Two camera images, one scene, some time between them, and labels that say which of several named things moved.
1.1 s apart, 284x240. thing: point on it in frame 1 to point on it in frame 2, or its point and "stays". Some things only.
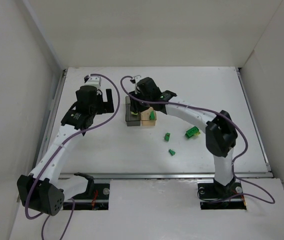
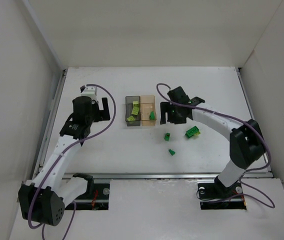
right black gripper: x=134 y=106 to x=172 y=113
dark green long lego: x=191 y=131 stays
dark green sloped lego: x=172 y=152 stays
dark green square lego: x=152 y=115 stays
